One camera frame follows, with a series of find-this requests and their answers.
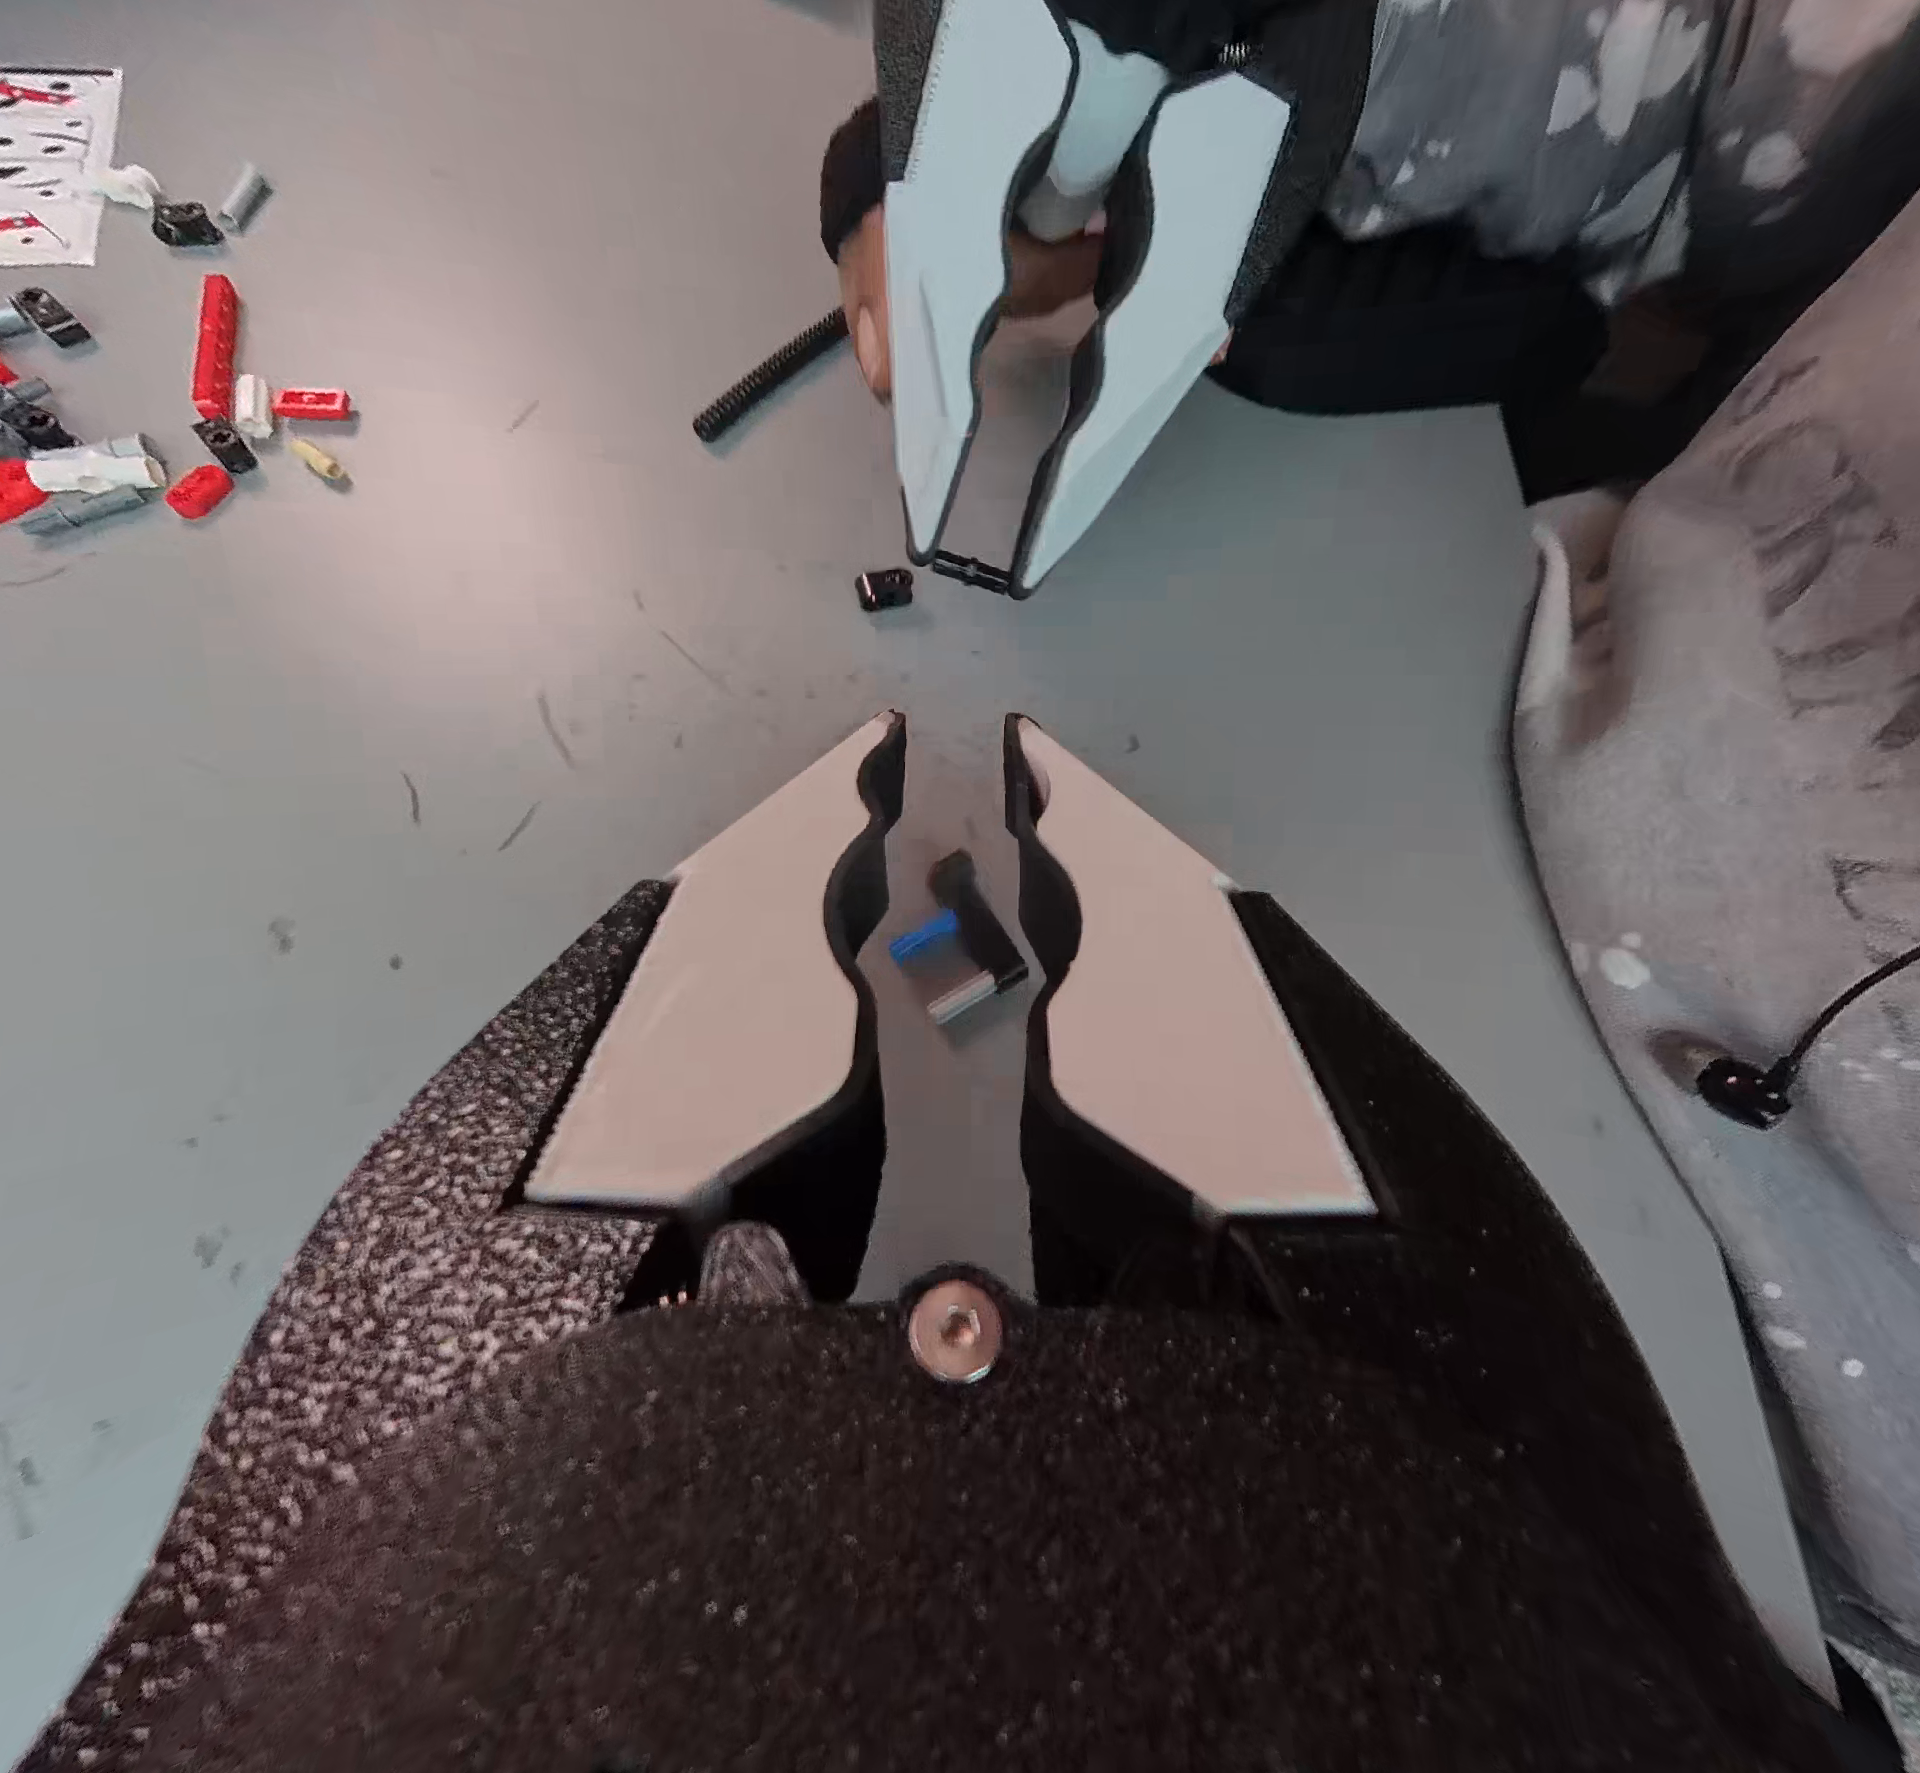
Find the printed instruction sheet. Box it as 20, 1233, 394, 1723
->
0, 66, 122, 269

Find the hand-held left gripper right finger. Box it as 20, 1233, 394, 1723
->
1004, 710, 1386, 1253

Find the black ribbed toy hose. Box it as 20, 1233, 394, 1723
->
687, 305, 856, 441

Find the grey desk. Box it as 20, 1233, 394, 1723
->
0, 0, 1852, 1773

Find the black microphone cable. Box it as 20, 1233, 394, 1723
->
1777, 940, 1920, 1080

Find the black clip microphone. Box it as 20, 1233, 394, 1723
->
1695, 1055, 1794, 1133

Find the black mesh cushion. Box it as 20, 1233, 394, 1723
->
1205, 230, 1615, 500

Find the person's right forearm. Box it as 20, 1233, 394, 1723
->
1318, 0, 1920, 305

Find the black angled toy beam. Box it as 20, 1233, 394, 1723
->
925, 848, 1029, 993

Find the pile of mixed toy pieces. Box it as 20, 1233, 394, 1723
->
0, 354, 75, 531

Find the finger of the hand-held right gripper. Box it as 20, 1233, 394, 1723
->
886, 0, 1086, 572
1009, 76, 1294, 598

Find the grey toy connector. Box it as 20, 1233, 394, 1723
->
26, 485, 152, 539

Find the long red toy beam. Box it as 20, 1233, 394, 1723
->
190, 269, 248, 421

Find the white curved toy piece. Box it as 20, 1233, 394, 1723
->
31, 437, 164, 492

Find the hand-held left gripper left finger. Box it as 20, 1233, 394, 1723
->
525, 706, 911, 1253

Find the person's right hand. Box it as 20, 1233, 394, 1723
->
817, 93, 1115, 406

